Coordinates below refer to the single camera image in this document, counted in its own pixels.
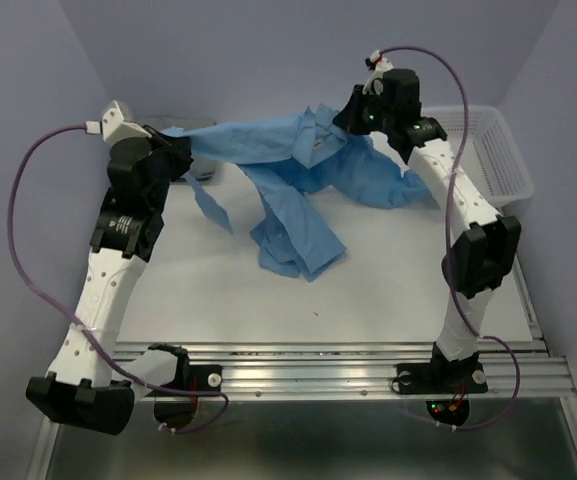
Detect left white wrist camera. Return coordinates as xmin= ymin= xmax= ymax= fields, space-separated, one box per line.
xmin=84 ymin=100 xmax=150 ymax=147

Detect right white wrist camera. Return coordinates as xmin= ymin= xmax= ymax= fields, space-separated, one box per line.
xmin=362 ymin=50 xmax=394 ymax=95

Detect folded grey shirt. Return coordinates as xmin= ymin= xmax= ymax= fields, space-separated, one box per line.
xmin=137 ymin=115 xmax=217 ymax=181

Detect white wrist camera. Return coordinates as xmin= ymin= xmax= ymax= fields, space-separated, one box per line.
xmin=362 ymin=50 xmax=394 ymax=95
xmin=84 ymin=100 xmax=150 ymax=147

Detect white plastic basket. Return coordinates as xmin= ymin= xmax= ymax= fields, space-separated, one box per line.
xmin=423 ymin=105 xmax=534 ymax=207

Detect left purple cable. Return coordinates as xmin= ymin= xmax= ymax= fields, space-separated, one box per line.
xmin=7 ymin=124 xmax=230 ymax=435

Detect purple cable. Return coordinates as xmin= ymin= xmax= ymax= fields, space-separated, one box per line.
xmin=377 ymin=45 xmax=522 ymax=434
xmin=7 ymin=124 xmax=230 ymax=435

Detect light blue long sleeve shirt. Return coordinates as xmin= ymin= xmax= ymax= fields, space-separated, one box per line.
xmin=164 ymin=105 xmax=430 ymax=281

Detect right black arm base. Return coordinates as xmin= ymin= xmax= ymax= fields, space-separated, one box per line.
xmin=390 ymin=363 xmax=488 ymax=397

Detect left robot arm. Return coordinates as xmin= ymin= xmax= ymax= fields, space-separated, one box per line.
xmin=26 ymin=133 xmax=193 ymax=435

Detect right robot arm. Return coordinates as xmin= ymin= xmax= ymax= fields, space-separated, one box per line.
xmin=333 ymin=68 xmax=521 ymax=395

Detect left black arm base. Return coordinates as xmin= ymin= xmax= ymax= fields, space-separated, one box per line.
xmin=164 ymin=364 xmax=223 ymax=392

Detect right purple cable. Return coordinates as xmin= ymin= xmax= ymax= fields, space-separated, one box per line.
xmin=377 ymin=45 xmax=522 ymax=434

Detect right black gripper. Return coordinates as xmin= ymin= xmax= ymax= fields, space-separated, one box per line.
xmin=333 ymin=83 xmax=397 ymax=134

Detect aluminium mounting rail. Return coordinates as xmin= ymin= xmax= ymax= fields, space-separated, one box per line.
xmin=47 ymin=339 xmax=577 ymax=401

